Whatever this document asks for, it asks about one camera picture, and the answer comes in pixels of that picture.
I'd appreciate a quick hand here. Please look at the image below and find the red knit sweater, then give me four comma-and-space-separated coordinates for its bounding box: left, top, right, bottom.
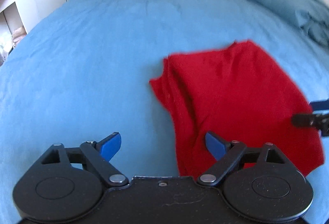
149, 39, 325, 178

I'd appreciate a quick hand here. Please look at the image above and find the white shelf unit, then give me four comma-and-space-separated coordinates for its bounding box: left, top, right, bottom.
0, 0, 35, 60

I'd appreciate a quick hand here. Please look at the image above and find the teal duvet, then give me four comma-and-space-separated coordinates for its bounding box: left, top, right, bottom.
217, 0, 329, 47

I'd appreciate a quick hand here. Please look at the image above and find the bed with blue sheet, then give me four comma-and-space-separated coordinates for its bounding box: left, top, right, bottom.
0, 0, 329, 224

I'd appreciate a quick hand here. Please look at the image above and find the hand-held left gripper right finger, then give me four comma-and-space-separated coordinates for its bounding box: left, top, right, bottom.
197, 131, 295, 187

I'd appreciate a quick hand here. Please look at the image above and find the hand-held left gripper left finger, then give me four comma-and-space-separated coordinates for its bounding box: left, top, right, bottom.
38, 132, 129, 187

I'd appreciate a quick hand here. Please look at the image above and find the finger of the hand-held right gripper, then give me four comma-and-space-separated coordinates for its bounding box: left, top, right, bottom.
292, 112, 329, 137
309, 99, 329, 112

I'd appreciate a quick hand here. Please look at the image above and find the beige cloth bag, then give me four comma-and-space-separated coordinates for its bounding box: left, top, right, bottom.
12, 27, 27, 48

